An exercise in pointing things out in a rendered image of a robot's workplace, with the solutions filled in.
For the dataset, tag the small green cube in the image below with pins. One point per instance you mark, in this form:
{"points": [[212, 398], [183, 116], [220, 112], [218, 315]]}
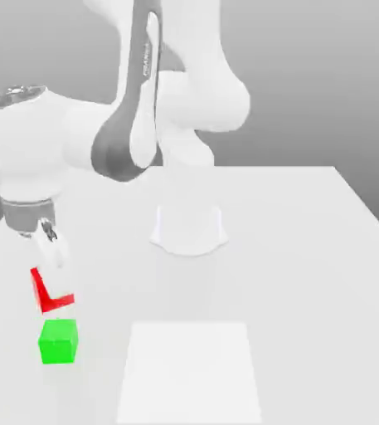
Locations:
{"points": [[58, 343]]}

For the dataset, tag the small red cube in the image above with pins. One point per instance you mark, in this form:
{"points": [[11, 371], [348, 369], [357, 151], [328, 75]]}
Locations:
{"points": [[43, 298]]}

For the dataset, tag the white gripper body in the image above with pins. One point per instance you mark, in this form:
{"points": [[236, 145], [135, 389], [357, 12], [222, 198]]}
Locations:
{"points": [[53, 257]]}

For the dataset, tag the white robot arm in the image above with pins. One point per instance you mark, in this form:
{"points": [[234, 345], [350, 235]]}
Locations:
{"points": [[26, 142]]}

